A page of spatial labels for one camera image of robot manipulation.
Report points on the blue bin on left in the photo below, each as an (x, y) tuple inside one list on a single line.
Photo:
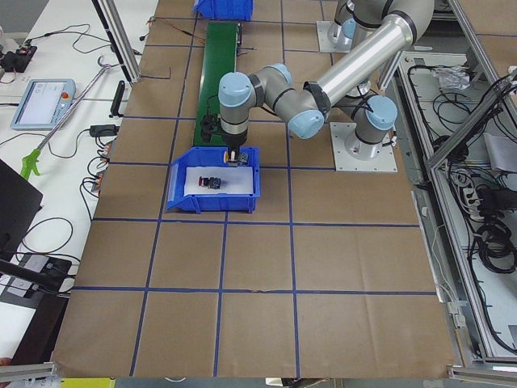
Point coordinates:
[(210, 157)]

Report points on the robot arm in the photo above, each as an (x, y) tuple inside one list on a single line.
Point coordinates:
[(343, 28), (383, 28)]

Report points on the black handle bar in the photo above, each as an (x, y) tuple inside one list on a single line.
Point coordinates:
[(117, 100)]

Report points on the aluminium frame post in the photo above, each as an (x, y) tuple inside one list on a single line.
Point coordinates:
[(114, 28)]

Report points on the blue bin on right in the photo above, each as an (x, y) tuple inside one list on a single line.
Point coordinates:
[(225, 9)]

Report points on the white foam pad left bin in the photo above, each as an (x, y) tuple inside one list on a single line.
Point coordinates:
[(234, 180)]

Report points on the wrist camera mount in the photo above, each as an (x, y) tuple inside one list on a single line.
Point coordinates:
[(210, 126)]

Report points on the black power adapter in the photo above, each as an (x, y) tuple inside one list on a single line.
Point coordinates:
[(103, 130)]

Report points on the red push button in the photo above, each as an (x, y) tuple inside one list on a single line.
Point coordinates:
[(213, 183)]

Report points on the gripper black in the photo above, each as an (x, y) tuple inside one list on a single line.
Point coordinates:
[(235, 141)]

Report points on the green conveyor belt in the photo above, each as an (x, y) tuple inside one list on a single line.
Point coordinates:
[(219, 59)]

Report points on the blue bin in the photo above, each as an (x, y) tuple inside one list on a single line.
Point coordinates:
[(210, 157), (225, 9)]

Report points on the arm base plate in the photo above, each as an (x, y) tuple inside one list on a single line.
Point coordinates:
[(353, 156), (325, 45)]

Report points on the teach pendant tablet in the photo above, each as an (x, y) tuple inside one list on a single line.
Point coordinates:
[(44, 102)]

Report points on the green handled reacher grabber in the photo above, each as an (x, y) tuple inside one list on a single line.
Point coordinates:
[(29, 162)]

